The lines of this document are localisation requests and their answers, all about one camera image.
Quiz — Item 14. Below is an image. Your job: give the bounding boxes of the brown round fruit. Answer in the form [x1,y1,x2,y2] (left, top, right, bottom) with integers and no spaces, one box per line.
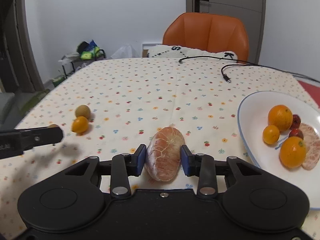
[48,124,59,128]
[75,105,91,119]

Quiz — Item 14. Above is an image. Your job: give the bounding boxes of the small orange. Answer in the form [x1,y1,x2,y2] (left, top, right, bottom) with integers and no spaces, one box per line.
[263,125,280,145]
[71,116,88,133]

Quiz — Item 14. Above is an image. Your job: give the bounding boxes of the peeled pomelo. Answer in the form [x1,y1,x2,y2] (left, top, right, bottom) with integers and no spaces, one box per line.
[145,126,185,182]
[299,123,319,171]

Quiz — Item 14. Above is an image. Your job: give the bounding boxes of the green round stool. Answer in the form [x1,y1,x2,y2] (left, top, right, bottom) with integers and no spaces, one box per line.
[20,89,50,116]

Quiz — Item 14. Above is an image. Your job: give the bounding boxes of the grey sofa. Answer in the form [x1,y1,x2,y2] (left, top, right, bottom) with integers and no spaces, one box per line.
[0,93,15,125]

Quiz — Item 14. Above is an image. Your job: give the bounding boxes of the large orange near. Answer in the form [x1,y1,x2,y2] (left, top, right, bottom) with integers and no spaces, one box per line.
[279,137,306,169]

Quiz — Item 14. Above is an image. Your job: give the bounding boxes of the large orange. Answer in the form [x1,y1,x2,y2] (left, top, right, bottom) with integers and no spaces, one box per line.
[268,105,293,132]
[279,137,306,169]

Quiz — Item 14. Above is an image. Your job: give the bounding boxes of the green box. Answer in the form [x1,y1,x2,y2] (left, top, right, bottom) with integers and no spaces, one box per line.
[52,75,65,87]

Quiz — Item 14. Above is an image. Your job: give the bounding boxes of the small orange in plate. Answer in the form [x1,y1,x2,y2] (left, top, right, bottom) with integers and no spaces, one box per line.
[263,125,280,145]

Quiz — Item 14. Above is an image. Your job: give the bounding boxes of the red date near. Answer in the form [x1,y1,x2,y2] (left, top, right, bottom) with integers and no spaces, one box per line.
[289,128,304,140]

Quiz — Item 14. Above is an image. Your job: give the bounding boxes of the red date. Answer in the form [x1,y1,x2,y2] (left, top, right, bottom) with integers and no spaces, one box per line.
[289,128,304,140]
[290,114,301,129]

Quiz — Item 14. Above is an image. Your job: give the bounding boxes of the peeled pomelo in plate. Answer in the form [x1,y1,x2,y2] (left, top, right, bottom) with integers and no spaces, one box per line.
[299,123,319,171]

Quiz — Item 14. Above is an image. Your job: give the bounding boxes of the floral tablecloth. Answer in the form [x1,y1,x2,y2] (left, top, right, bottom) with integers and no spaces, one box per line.
[1,58,317,239]

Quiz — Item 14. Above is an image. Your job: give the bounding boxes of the red date far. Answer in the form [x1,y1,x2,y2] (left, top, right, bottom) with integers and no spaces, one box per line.
[290,114,301,129]

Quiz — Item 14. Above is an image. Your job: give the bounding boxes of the large orange far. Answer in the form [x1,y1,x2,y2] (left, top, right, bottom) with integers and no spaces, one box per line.
[268,105,293,132]

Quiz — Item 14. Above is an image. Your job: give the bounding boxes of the black metal rack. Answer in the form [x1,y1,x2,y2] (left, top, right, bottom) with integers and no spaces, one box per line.
[59,49,106,77]

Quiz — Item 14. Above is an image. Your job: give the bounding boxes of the white plastic bag right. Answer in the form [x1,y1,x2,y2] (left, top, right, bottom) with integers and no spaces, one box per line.
[75,61,91,72]

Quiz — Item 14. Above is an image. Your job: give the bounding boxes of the white oval plate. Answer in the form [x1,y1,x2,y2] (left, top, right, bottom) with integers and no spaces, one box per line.
[237,91,319,210]

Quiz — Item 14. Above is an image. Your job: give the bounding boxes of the green yellow items on rack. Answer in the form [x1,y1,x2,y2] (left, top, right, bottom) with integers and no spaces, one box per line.
[76,40,101,60]

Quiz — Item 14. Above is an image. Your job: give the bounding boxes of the red table mat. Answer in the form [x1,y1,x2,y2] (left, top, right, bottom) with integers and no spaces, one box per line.
[298,81,320,107]

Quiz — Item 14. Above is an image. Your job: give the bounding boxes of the clear plastic bag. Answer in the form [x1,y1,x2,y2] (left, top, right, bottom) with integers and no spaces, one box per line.
[110,44,139,59]

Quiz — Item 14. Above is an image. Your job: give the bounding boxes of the cardboard framed board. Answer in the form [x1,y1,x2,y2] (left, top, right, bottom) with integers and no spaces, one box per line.
[142,42,161,57]

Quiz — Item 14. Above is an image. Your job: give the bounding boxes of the white fluffy cushion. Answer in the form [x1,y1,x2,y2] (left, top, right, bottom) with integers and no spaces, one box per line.
[146,45,238,60]

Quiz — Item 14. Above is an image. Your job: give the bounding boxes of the orange leather chair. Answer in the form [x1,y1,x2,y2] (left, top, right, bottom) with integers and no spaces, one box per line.
[162,12,249,61]

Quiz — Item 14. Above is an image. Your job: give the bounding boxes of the dark door frame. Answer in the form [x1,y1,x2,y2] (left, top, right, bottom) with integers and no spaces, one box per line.
[1,0,44,93]

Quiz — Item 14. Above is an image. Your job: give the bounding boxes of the black usb cable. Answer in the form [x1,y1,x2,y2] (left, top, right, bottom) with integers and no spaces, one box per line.
[221,63,320,84]

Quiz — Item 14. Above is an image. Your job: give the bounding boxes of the black door handle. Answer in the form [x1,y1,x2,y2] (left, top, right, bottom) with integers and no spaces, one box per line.
[194,0,209,12]

